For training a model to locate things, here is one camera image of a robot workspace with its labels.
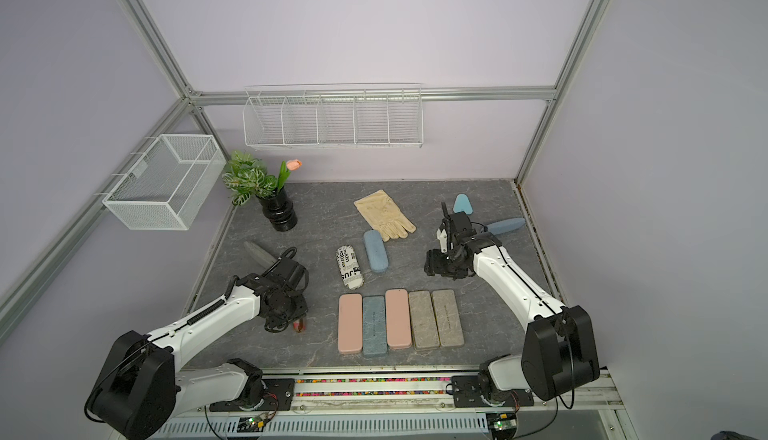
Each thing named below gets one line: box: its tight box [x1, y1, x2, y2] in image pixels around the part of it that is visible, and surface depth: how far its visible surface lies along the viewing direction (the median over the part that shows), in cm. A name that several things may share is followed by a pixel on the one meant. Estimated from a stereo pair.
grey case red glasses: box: [431, 289, 464, 347], surface depth 84 cm
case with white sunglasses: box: [363, 230, 389, 273], surface depth 99 cm
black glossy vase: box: [256, 187, 298, 232], surface depth 103 cm
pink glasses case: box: [385, 288, 413, 350], surface depth 84 cm
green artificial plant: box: [221, 151, 291, 207], surface depth 88 cm
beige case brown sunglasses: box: [336, 245, 364, 290], surface depth 95 cm
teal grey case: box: [362, 296, 388, 356], surface depth 83 cm
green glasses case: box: [408, 290, 440, 350], surface depth 84 cm
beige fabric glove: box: [354, 189, 417, 242], surface depth 113 cm
